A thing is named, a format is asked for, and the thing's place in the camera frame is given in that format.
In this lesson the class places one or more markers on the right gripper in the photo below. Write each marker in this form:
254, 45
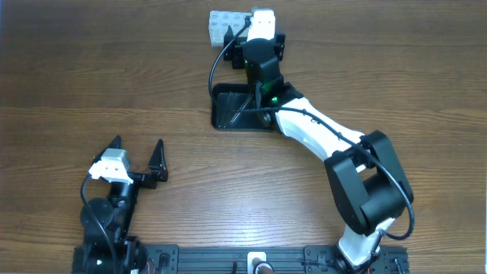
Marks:
236, 57

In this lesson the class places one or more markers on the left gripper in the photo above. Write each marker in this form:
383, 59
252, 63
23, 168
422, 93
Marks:
144, 180

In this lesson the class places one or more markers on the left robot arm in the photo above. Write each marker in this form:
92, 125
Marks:
114, 213

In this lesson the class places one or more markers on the white test tube rack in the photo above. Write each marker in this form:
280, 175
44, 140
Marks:
220, 23

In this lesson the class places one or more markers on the black tray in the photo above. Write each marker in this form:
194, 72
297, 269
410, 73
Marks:
243, 126

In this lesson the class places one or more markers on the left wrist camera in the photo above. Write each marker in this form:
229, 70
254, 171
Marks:
112, 167

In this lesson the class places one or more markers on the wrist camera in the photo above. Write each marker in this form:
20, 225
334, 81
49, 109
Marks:
112, 167
261, 24

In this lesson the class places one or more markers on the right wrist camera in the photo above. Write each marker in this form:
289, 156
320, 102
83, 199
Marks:
261, 24

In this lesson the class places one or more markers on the mounting rail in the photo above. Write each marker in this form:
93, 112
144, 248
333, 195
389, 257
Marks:
213, 260

